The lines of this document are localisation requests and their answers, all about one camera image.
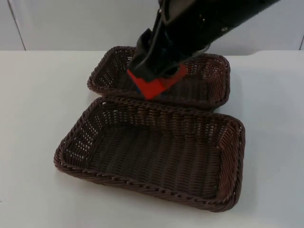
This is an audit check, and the dark brown wicker basket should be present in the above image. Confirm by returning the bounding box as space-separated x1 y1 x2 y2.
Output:
54 95 246 212
86 46 231 112

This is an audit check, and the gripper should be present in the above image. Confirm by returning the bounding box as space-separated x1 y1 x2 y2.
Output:
129 0 202 81

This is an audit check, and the red cube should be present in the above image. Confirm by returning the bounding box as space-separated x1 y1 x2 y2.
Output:
126 62 187 100

